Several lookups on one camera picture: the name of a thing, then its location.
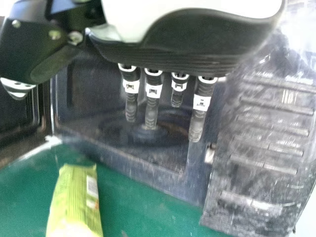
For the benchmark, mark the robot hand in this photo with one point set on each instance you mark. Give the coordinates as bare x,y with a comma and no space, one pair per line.
172,37

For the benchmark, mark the black oven with glass door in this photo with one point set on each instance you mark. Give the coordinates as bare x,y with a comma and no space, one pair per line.
259,138

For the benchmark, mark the yellow-green biscuit packet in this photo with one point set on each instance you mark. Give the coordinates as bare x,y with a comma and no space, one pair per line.
76,202

